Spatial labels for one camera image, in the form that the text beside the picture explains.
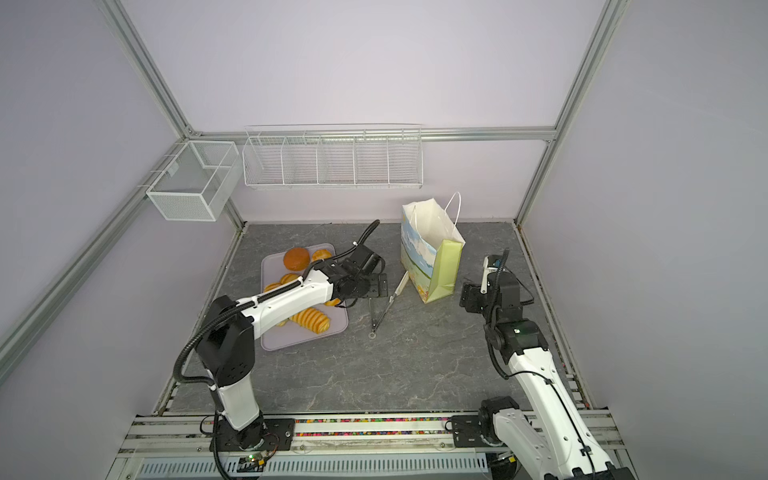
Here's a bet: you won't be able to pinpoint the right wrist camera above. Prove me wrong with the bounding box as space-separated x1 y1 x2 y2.
480 255 502 295

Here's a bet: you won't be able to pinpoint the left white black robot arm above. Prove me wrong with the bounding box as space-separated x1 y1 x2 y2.
175 243 386 433

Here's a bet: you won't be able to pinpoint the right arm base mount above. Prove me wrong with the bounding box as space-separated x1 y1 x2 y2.
445 413 499 448

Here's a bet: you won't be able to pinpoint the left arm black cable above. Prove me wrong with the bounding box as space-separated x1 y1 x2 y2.
172 218 382 388

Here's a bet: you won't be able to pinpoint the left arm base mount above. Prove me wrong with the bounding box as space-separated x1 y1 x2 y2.
209 416 296 453

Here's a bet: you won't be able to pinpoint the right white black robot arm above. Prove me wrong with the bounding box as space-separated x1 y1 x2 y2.
460 266 634 479

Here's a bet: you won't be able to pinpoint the cream and steel tongs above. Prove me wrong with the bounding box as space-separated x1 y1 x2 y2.
369 272 409 339

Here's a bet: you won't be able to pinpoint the printed paper gift bag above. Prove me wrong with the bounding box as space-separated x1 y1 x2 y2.
400 192 465 304

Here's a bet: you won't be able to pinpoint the long ridged fake bread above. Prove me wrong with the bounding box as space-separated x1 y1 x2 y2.
290 308 331 334

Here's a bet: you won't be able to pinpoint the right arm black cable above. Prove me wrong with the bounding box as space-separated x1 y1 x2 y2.
484 248 595 480

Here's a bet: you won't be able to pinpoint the yellow striped fake bread roll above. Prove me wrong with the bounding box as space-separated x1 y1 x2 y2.
280 273 300 285

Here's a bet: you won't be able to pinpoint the small white mesh basket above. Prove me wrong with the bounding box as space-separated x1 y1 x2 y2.
147 140 243 222

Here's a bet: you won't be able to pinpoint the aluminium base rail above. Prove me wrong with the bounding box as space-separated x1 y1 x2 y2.
116 410 626 460

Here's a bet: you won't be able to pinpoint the brown round fake bun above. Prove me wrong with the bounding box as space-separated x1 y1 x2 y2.
282 247 311 272

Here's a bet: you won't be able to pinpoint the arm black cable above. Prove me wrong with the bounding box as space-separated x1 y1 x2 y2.
172 218 382 388
484 248 595 480

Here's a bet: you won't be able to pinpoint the long white wire basket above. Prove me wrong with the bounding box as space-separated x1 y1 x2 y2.
242 123 424 189

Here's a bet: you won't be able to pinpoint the orange fake croissant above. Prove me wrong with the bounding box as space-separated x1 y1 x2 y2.
310 249 333 264

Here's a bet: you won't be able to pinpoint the lavender plastic tray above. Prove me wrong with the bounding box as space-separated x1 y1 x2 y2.
260 252 349 351

